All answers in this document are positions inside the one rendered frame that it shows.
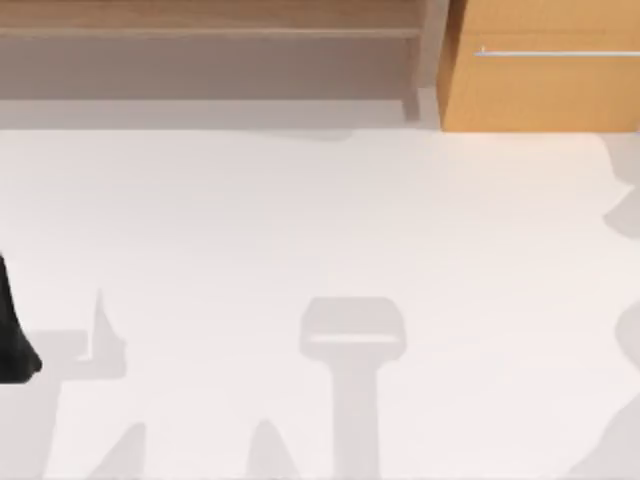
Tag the open wooden shelf unit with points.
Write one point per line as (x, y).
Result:
(210, 50)

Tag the wooden cupboard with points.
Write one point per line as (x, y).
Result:
(540, 95)

